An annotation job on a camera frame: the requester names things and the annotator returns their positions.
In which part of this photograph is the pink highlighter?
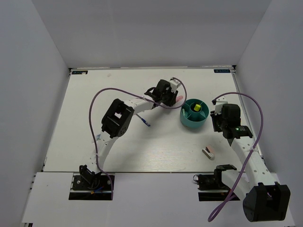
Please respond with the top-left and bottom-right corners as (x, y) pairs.
(176, 96), (183, 102)

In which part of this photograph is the blue ballpoint pen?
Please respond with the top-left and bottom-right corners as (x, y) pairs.
(136, 114), (151, 127)

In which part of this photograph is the yellow cap black highlighter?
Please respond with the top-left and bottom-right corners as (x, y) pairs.
(193, 104), (202, 112)

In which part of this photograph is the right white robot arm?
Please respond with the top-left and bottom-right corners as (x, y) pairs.
(210, 101), (291, 222)

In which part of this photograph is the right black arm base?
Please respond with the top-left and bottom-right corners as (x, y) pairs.
(193, 165), (237, 201)

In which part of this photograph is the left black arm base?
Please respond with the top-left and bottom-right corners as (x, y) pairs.
(69, 175), (115, 201)

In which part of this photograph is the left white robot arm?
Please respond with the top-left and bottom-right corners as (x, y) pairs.
(79, 78), (184, 190)

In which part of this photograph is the pink white eraser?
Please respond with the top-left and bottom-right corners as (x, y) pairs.
(202, 146), (215, 160)

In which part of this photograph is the teal round organizer container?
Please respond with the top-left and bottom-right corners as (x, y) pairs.
(180, 99), (209, 129)

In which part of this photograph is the right corner table label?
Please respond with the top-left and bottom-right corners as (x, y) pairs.
(214, 69), (231, 73)

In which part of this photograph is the corner table label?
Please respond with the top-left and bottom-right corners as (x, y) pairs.
(214, 69), (231, 73)
(71, 70), (88, 75)

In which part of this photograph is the left corner table label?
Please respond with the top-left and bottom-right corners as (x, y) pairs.
(71, 70), (88, 75)

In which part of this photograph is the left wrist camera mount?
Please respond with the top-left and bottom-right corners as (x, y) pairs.
(169, 78), (181, 93)

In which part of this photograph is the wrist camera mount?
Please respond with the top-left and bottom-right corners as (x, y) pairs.
(212, 96), (228, 115)
(169, 78), (181, 93)

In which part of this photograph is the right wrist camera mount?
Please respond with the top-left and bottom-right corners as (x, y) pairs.
(212, 96), (228, 115)

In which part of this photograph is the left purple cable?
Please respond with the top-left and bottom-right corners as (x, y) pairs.
(89, 78), (187, 201)

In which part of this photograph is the purple cable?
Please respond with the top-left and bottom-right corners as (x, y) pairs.
(207, 92), (264, 223)
(89, 78), (187, 201)

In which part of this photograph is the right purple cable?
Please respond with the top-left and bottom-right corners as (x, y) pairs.
(207, 92), (264, 223)

